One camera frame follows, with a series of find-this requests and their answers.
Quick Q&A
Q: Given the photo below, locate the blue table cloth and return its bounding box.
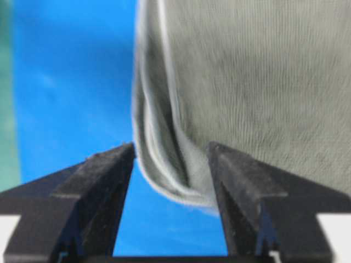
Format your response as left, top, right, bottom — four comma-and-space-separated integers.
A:
13, 1, 227, 256

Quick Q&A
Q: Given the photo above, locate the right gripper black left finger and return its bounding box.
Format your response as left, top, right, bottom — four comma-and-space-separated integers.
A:
1, 143, 135, 262

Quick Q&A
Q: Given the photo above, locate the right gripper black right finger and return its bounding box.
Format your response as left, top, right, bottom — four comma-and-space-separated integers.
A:
207, 142, 350, 262

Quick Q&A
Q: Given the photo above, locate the grey terry towel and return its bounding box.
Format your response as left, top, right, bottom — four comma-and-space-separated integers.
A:
133, 1, 350, 210

